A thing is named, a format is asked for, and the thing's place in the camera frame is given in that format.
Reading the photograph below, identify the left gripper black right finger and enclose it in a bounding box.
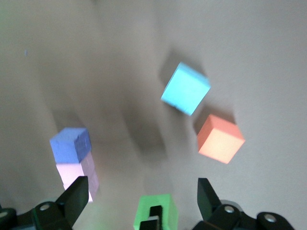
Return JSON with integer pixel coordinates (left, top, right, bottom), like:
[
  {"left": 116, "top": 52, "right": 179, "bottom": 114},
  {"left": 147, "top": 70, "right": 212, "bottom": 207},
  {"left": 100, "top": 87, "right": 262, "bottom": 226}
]
[{"left": 193, "top": 177, "right": 295, "bottom": 230}]

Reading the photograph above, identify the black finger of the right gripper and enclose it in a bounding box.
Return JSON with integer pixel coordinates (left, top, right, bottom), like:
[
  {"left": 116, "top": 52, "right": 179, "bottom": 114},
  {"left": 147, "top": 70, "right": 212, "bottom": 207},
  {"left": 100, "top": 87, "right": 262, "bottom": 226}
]
[{"left": 140, "top": 205, "right": 164, "bottom": 230}]

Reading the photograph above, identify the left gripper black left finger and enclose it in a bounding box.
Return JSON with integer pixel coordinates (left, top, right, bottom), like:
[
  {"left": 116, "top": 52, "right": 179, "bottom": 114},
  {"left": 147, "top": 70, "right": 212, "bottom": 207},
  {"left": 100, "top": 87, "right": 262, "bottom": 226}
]
[{"left": 0, "top": 176, "right": 89, "bottom": 230}]

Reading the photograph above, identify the green foam cube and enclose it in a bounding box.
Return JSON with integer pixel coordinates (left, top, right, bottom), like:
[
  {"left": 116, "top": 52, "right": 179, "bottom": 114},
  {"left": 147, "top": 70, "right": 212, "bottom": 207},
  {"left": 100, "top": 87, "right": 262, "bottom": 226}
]
[{"left": 133, "top": 193, "right": 179, "bottom": 230}]

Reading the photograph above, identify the purple foam cube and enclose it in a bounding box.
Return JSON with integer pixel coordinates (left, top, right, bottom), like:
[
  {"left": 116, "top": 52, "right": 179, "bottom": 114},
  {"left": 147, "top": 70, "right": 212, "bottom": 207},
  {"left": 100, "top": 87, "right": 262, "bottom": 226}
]
[{"left": 49, "top": 127, "right": 92, "bottom": 164}]

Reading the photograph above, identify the blue foam cube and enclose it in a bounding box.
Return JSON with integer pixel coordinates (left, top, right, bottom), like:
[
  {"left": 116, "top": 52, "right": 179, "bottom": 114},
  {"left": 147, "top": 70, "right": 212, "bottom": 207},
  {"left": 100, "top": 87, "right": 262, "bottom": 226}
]
[{"left": 160, "top": 62, "right": 212, "bottom": 117}]

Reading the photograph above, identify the orange foam cube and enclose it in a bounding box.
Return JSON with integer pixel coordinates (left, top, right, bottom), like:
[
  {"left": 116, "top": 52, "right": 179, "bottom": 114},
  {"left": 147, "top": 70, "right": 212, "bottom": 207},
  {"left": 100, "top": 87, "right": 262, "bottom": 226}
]
[{"left": 197, "top": 114, "right": 246, "bottom": 165}]

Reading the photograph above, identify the brown paper table cover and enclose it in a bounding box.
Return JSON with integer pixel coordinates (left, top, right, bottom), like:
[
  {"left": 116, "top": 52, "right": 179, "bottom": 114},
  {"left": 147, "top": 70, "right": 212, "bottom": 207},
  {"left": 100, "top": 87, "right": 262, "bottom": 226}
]
[{"left": 0, "top": 0, "right": 307, "bottom": 230}]

